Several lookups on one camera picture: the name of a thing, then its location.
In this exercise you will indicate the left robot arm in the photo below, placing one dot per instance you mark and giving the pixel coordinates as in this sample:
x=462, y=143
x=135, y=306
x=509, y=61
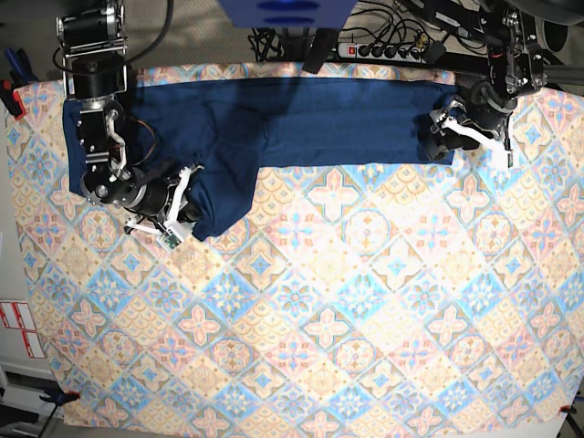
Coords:
x=515, y=65

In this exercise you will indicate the right corner clamp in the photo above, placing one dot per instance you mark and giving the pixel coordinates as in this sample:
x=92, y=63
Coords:
x=573, y=407

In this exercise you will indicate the blue long-sleeve shirt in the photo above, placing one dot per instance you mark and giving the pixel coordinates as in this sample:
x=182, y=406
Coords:
x=234, y=128

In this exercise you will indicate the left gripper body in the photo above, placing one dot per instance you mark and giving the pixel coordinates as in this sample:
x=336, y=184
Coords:
x=482, y=108

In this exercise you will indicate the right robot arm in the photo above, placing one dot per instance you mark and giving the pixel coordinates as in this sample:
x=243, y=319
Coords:
x=92, y=56

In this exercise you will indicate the blue box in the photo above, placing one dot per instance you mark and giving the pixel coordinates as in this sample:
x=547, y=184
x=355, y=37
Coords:
x=288, y=13

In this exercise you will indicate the red black clamp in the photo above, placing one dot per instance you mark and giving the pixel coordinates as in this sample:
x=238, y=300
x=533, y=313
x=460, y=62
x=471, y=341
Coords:
x=11, y=100

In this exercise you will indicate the black orange corner clamp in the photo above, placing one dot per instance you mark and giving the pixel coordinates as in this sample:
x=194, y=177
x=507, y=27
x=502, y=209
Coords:
x=58, y=397

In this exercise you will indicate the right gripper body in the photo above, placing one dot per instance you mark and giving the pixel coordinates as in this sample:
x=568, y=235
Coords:
x=150, y=195

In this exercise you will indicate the red white labels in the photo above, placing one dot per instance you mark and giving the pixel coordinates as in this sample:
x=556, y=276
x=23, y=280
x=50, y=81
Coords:
x=16, y=315

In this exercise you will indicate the patterned tablecloth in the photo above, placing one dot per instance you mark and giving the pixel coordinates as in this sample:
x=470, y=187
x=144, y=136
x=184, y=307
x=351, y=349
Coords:
x=369, y=300

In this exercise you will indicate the white power strip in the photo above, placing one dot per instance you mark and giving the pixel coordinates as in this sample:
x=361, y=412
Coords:
x=399, y=52

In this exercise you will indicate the blue clamp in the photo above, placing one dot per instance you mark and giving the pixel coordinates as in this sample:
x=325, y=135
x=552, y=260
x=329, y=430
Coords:
x=21, y=71

